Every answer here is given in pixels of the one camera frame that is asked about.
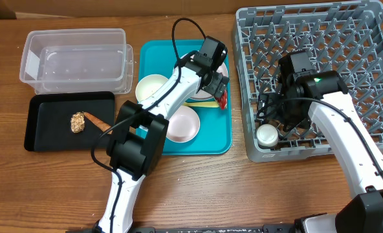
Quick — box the red ketchup packet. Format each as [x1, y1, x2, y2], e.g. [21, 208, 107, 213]
[215, 90, 228, 109]

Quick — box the white cup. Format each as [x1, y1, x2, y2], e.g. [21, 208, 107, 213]
[256, 124, 279, 148]

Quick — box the small pink bowl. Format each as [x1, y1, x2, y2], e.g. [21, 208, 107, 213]
[166, 105, 201, 143]

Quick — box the white green bowl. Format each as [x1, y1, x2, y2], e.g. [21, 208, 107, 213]
[135, 74, 168, 102]

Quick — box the brown food chunk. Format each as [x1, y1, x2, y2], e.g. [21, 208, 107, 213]
[71, 112, 85, 133]

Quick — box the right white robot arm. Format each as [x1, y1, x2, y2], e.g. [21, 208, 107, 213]
[257, 71, 383, 232]

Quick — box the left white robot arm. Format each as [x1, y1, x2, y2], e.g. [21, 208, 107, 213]
[92, 36, 230, 233]

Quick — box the grey dishwasher rack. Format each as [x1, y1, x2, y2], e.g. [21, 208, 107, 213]
[232, 1, 383, 162]

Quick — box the large white plate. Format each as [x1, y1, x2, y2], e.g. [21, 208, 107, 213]
[167, 63, 229, 103]

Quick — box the yellow plastic spoon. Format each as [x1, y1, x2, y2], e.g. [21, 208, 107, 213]
[183, 101, 219, 108]

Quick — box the teal serving tray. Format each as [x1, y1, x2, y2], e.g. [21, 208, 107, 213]
[138, 40, 232, 156]

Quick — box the orange carrot piece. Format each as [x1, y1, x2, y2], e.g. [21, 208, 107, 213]
[83, 112, 110, 132]

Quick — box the clear plastic bin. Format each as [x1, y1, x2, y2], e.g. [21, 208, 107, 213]
[19, 28, 134, 94]

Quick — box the black tray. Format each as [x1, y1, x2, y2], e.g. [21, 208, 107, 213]
[24, 91, 115, 152]

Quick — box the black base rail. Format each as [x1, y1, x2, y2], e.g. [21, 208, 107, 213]
[129, 223, 295, 233]

